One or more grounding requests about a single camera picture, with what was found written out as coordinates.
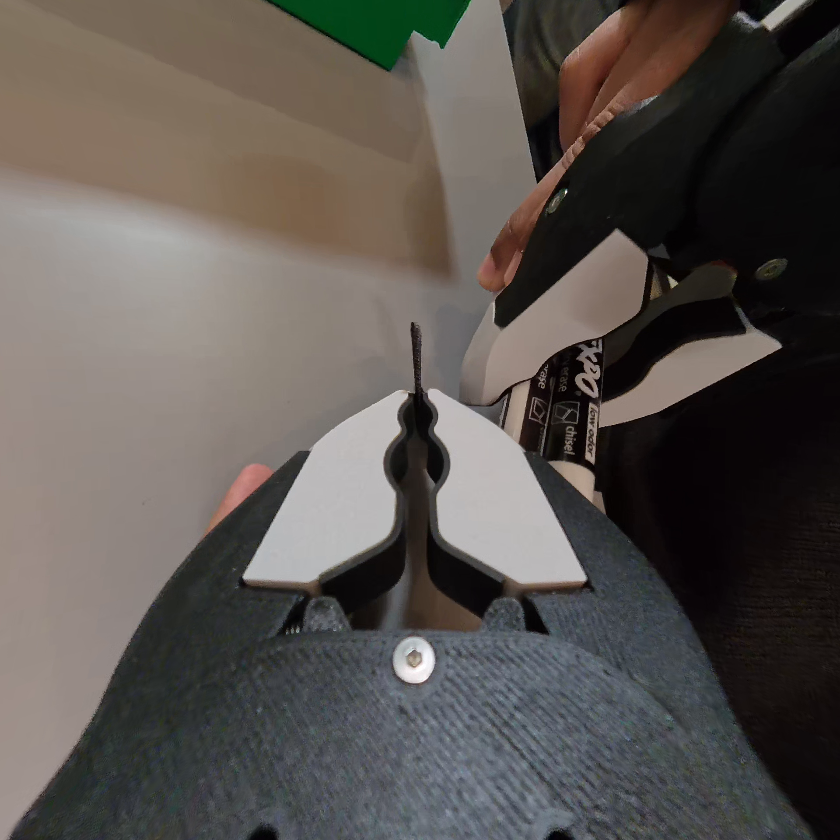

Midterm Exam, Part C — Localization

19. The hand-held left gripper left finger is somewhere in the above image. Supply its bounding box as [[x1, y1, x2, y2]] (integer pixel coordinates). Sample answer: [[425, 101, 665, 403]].
[[241, 390, 421, 614]]

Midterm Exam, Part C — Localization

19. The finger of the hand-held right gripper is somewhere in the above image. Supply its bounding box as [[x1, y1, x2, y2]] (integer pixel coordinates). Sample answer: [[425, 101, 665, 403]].
[[598, 262, 783, 429], [458, 228, 652, 406]]

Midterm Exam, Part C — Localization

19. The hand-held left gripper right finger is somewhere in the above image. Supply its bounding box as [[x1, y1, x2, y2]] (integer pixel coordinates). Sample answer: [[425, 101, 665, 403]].
[[423, 387, 589, 619]]

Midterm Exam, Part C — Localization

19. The black dry-erase marker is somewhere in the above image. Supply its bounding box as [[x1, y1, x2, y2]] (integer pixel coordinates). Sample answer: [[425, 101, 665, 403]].
[[546, 336, 610, 514], [500, 364, 559, 460]]

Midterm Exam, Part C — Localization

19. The black hook-and-loop strap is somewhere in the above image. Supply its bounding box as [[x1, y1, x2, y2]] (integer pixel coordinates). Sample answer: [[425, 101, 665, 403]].
[[407, 322, 437, 490]]

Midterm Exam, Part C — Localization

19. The person's right hand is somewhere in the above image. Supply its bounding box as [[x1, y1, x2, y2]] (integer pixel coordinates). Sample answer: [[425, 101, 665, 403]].
[[477, 0, 744, 294]]

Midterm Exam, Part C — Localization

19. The green plastic bin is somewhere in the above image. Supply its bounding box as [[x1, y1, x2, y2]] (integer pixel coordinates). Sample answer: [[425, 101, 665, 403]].
[[268, 0, 472, 72]]

